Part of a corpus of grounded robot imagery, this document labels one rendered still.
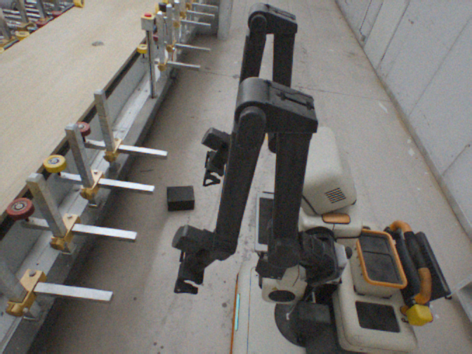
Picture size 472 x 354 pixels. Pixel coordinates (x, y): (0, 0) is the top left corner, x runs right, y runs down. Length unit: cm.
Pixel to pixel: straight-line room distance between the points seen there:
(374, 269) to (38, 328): 118
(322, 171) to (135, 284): 156
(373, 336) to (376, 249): 31
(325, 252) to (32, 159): 123
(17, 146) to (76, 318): 100
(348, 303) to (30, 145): 146
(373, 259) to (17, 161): 148
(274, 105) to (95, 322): 176
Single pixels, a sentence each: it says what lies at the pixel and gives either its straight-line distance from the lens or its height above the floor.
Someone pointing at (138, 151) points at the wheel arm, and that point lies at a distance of 160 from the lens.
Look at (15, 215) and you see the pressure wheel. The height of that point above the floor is 90.
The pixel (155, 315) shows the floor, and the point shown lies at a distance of 198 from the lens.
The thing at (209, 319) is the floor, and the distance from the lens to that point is 197.
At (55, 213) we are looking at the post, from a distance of 122.
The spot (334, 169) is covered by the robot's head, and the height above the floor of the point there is 138.
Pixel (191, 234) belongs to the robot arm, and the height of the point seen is 122.
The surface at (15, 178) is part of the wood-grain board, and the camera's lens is 148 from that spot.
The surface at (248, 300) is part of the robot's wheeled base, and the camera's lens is 173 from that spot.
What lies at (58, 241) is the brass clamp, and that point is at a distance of 130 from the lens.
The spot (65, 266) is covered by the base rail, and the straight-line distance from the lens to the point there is 139.
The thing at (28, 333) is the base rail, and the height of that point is 70.
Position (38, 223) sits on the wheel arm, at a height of 82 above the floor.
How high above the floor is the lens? 185
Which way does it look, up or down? 44 degrees down
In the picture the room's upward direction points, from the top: 10 degrees clockwise
